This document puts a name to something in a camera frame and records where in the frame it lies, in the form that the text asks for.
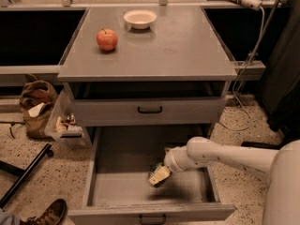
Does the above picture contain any black metal stand leg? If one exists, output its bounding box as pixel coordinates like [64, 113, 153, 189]
[0, 143, 53, 208]

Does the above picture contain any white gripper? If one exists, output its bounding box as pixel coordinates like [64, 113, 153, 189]
[149, 146, 191, 186]

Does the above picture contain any red apple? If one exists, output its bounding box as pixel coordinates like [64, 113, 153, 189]
[97, 28, 118, 52]

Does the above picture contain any green soda can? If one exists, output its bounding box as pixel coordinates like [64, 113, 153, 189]
[148, 163, 164, 185]

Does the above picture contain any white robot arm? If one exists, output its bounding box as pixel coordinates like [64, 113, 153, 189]
[149, 137, 300, 225]

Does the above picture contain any open middle drawer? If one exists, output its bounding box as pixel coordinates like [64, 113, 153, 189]
[68, 125, 235, 225]

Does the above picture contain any clear plastic storage bin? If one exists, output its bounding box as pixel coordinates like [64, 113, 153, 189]
[45, 90, 90, 147]

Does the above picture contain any black office chair base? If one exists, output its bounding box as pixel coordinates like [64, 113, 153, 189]
[241, 141, 281, 150]

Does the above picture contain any grey cable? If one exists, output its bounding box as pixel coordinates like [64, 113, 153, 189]
[218, 7, 266, 133]

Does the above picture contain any closed top drawer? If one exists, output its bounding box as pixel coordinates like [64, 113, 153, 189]
[72, 97, 227, 127]

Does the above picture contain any grey drawer cabinet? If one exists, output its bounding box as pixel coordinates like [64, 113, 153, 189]
[57, 5, 238, 225]

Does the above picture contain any brown leather shoe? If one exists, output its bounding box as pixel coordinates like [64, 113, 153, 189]
[20, 199, 68, 225]

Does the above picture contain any white bowl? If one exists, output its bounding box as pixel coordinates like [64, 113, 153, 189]
[123, 9, 157, 30]

